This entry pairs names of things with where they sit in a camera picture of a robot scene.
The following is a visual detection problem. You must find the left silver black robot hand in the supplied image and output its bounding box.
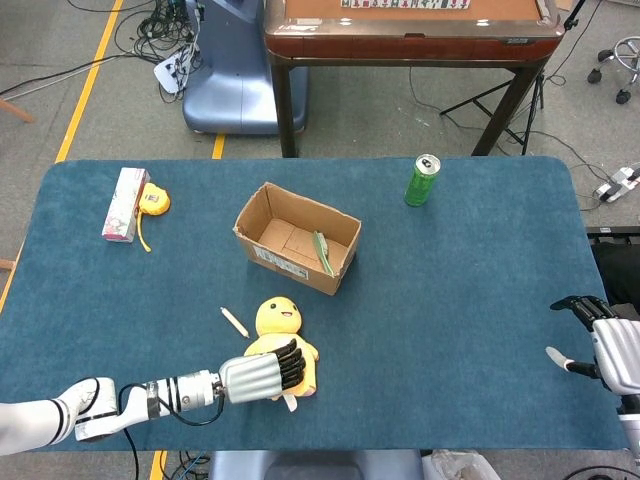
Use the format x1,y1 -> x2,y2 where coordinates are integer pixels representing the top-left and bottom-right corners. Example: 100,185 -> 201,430
218,338 -> 307,405

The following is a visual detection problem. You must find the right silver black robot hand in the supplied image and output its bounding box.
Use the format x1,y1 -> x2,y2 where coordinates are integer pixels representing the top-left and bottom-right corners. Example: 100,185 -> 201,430
544,294 -> 640,396

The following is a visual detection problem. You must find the white pen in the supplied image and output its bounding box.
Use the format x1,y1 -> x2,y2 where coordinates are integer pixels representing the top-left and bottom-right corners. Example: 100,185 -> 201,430
220,306 -> 251,340

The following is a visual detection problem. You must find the yellow plush toy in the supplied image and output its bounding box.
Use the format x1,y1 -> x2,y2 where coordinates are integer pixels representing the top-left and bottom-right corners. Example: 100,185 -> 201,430
243,295 -> 320,413

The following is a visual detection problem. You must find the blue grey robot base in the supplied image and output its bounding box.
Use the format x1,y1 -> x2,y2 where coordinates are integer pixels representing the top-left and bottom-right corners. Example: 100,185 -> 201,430
182,0 -> 309,135

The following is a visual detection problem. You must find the open cardboard box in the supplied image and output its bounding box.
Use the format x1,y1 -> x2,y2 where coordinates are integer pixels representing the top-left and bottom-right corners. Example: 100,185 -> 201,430
232,181 -> 363,297

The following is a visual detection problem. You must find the blue grey robot torso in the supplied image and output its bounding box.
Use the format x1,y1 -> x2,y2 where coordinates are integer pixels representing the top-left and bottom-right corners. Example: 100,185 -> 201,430
207,449 -> 425,480

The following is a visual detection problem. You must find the green brush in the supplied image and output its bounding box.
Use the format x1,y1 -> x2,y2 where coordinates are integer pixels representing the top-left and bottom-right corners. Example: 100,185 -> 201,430
312,230 -> 336,277

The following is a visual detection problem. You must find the white power strip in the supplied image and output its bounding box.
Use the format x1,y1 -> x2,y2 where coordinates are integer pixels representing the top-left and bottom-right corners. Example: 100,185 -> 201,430
593,167 -> 640,204
153,47 -> 199,95

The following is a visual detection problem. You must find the blue felt table mat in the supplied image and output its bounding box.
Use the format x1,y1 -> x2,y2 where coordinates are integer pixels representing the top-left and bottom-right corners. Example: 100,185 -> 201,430
0,156 -> 640,454

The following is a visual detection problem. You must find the clear plastic bag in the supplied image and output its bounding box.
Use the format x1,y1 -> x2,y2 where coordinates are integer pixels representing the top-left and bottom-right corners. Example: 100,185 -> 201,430
422,448 -> 501,480

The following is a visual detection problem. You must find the yellow tape measure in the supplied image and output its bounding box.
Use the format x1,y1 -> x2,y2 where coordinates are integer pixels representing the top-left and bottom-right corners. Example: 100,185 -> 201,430
135,182 -> 172,253

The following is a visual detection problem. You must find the pink white carton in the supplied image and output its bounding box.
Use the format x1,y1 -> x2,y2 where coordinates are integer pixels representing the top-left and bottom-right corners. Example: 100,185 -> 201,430
101,167 -> 151,244

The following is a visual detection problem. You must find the black tripod stand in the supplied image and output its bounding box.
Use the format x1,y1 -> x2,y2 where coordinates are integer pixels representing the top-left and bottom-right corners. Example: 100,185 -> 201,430
439,0 -> 589,156

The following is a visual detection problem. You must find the green drink can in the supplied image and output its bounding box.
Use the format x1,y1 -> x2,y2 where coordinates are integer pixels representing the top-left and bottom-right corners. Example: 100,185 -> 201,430
403,153 -> 442,208

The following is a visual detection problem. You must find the chrome rolling stool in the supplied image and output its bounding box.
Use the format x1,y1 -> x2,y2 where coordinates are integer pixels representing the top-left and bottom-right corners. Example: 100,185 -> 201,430
587,35 -> 640,105

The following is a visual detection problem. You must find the brown mahjong table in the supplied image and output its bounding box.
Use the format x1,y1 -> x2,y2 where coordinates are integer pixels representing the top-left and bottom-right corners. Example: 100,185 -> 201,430
263,0 -> 566,159

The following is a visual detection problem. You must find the face-up mahjong tile row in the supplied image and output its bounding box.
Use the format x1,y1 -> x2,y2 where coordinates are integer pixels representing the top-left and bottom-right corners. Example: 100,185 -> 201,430
341,0 -> 472,10

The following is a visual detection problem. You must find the black cable tangle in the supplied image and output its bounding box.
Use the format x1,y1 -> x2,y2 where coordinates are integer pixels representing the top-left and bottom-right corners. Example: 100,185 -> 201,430
67,0 -> 204,104

